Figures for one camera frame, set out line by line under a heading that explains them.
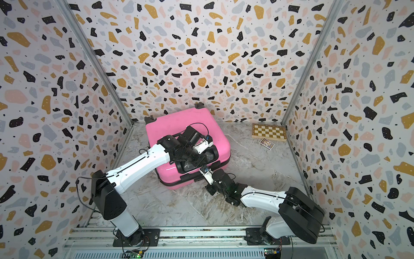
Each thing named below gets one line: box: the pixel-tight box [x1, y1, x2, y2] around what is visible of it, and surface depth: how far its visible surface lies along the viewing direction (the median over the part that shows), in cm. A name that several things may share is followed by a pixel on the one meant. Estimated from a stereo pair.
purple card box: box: [259, 137, 276, 151], surface depth 112 cm
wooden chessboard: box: [251, 123, 287, 142], surface depth 115 cm
